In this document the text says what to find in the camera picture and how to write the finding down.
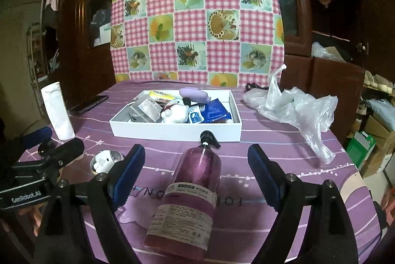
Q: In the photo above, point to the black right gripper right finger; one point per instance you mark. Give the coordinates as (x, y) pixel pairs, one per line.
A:
(329, 235)

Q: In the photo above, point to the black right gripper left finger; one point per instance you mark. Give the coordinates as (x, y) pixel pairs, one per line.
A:
(63, 238)

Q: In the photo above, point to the yellow tissue pack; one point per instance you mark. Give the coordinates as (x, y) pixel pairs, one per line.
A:
(161, 97)

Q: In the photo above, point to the white plush dog toy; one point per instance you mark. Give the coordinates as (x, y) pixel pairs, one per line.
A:
(176, 111)

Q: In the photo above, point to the blue plastic pouch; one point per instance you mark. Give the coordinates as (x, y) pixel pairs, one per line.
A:
(214, 111)

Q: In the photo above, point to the lilac soft pouch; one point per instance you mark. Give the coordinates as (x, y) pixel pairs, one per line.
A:
(195, 95)

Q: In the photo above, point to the person's left hand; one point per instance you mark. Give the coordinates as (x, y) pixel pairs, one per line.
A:
(35, 216)

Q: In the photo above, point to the round silver tin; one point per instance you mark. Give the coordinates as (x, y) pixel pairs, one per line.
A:
(104, 161)

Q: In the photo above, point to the white paper roll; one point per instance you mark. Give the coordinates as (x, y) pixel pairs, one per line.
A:
(56, 111)

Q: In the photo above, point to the black smartphone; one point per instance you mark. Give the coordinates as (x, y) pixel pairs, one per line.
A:
(88, 105)

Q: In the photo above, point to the green cardboard box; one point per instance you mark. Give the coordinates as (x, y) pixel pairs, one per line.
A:
(360, 148)

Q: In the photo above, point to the purple pump bottle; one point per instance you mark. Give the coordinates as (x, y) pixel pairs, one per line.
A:
(182, 224)

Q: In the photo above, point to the grey plaid fabric pouch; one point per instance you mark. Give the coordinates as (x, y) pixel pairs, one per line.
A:
(144, 109)

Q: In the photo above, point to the clear plastic bag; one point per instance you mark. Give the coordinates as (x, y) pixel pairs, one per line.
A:
(311, 116)

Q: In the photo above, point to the white shallow cardboard box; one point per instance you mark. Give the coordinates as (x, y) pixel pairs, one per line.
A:
(229, 131)

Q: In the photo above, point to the black hair band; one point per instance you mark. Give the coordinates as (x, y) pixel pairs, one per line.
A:
(250, 86)

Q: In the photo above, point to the dark wooden cabinet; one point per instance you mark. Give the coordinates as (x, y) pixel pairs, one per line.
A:
(366, 29)

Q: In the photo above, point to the pink checkered patchwork cloth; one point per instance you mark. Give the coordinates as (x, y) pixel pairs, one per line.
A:
(222, 43)

